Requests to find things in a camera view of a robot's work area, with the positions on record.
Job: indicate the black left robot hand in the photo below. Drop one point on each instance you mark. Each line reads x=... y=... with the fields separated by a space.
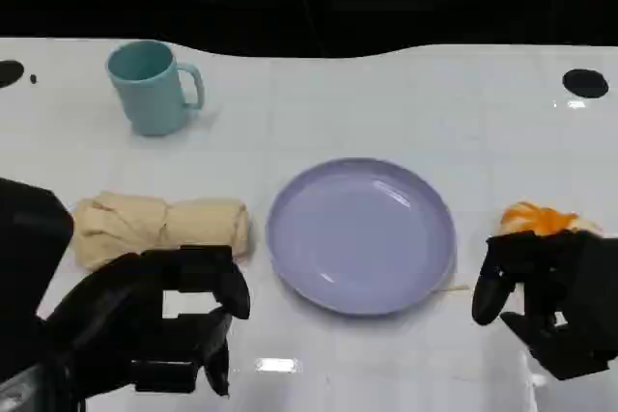
x=125 y=306

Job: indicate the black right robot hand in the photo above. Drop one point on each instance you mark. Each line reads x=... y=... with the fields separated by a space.
x=584 y=296

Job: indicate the beige towel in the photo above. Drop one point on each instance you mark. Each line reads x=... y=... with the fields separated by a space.
x=159 y=226

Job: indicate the orange and white bread roll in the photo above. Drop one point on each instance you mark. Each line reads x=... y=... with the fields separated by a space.
x=536 y=218

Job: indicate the pale green mug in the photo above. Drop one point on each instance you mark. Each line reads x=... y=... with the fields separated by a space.
x=147 y=93

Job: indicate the lilac plate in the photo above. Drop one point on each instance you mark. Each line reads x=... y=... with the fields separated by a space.
x=359 y=238

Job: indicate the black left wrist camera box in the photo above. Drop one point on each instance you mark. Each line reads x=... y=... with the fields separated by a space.
x=29 y=248

